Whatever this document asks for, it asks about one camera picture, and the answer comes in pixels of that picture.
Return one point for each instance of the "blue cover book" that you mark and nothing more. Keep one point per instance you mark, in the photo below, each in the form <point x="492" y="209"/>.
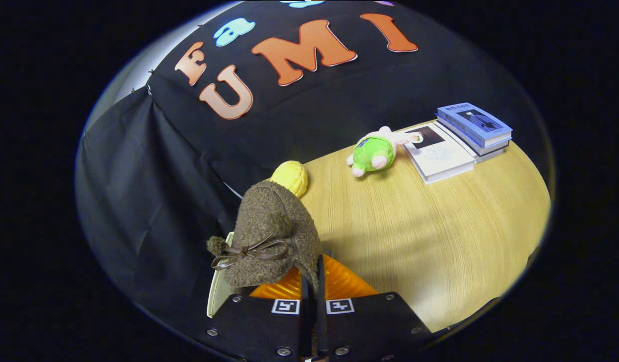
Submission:
<point x="472" y="123"/>

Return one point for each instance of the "grey fabric storage box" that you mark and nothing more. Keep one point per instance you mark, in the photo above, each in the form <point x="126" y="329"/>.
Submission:
<point x="216" y="296"/>

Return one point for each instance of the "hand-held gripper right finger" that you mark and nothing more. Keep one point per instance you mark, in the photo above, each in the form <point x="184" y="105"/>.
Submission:
<point x="321" y="322"/>

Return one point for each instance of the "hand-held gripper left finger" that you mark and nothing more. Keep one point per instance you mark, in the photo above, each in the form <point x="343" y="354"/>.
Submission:
<point x="305" y="322"/>

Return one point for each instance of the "white paperback book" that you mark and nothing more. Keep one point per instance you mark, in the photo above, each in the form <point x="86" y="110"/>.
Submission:
<point x="442" y="156"/>

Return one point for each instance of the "green and white plush toy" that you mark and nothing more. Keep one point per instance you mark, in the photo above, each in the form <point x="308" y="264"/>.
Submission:
<point x="374" y="153"/>

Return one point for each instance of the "yellow knitted plush ball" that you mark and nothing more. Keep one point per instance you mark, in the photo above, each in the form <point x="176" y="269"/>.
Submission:
<point x="291" y="176"/>

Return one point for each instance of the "brown fuzzy shoe with bow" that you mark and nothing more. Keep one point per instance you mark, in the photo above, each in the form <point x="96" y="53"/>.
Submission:
<point x="274" y="221"/>

